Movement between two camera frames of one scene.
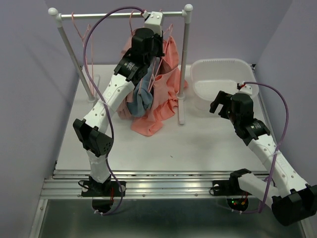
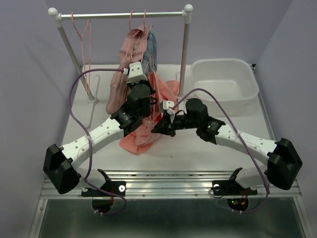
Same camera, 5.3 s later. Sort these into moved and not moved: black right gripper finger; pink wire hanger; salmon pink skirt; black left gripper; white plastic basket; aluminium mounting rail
Moved: salmon pink skirt; black left gripper; black right gripper finger; pink wire hanger
Not moved: aluminium mounting rail; white plastic basket
